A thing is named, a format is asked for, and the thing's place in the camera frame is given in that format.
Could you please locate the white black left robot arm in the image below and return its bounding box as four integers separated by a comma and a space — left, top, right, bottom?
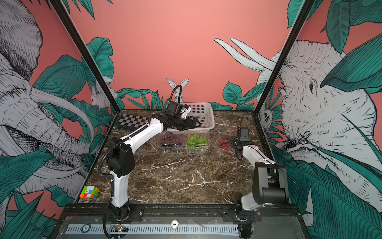
97, 114, 202, 209

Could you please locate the white perforated plastic basket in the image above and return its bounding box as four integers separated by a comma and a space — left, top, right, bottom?
167, 103, 215, 134

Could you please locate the black right frame post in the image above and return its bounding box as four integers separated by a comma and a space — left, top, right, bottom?
254, 0, 315, 115

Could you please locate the white slotted cable duct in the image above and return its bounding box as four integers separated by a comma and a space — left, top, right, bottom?
64, 224, 239, 236

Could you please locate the black left frame post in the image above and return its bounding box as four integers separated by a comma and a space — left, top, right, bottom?
49, 0, 120, 114

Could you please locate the green grape bunch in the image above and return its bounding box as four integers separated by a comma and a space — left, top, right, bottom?
187, 134, 209, 147

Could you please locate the black left camera cable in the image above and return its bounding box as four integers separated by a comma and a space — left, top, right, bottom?
169, 85, 183, 104

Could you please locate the clear plastic clamshell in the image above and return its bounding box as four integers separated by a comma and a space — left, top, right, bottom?
213, 131, 235, 155
185, 133, 210, 150

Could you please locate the purple grape bunch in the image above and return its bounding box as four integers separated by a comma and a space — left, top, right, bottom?
160, 132, 182, 146

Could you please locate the colourful rubik cube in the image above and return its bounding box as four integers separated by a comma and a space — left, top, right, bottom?
80, 186, 99, 200

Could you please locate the clear plastic clamshell container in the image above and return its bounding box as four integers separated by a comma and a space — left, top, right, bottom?
157, 131, 183, 149

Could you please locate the black frame post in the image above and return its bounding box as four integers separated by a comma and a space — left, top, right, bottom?
49, 0, 120, 114
254, 0, 315, 115

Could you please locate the black front mounting rail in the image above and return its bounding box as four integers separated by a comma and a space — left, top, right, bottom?
59, 203, 303, 223

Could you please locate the red grape bunch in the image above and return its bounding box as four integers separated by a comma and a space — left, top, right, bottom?
218, 137, 232, 151

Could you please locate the black white chessboard box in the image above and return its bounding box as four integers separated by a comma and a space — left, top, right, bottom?
116, 114, 149, 131

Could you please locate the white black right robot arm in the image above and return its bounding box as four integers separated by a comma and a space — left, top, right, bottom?
228, 136, 289, 211

